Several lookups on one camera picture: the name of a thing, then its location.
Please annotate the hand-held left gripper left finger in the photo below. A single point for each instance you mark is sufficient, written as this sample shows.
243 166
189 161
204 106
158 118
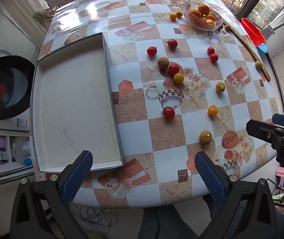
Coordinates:
78 176

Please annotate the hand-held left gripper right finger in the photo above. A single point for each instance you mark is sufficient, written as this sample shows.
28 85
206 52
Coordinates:
209 176

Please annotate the brown longan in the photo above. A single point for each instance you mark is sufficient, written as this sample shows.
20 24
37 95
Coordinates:
205 137
258 64
227 27
163 62

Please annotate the red cherry tomato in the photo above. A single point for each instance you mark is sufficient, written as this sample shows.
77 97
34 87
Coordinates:
173 69
152 51
168 112
210 51
172 43
214 57

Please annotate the white shallow tray box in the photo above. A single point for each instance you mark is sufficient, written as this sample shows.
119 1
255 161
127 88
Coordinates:
74 99

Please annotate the yellow cherry tomato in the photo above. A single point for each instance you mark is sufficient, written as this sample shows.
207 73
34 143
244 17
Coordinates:
212 110
179 14
178 78
173 17
220 87

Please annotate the white bottle with blue cap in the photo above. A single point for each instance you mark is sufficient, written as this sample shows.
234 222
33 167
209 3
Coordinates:
28 161

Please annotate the translucent plastic jug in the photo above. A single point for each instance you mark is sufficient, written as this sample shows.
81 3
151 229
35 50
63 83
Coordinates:
21 149

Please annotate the person's dark pants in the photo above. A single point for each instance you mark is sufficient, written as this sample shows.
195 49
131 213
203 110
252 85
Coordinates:
166 224

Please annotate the checkered printed tablecloth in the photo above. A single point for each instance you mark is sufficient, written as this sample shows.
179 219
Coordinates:
137 134

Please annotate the small white green-label bottle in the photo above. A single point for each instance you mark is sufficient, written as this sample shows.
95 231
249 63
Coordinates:
3 155

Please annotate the long curved wooden stick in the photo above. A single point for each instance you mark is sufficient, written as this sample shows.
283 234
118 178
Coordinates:
244 42

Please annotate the red plastic bucket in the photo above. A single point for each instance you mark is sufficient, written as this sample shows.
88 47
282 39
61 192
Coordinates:
253 32

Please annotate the white washing machine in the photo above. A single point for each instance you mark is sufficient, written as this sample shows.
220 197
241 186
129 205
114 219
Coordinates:
4 89

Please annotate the small orange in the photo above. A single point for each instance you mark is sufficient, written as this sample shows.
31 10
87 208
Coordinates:
203 9
209 23
195 13
210 17

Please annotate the clear glass bowl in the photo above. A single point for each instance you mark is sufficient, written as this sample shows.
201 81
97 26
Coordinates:
194 24

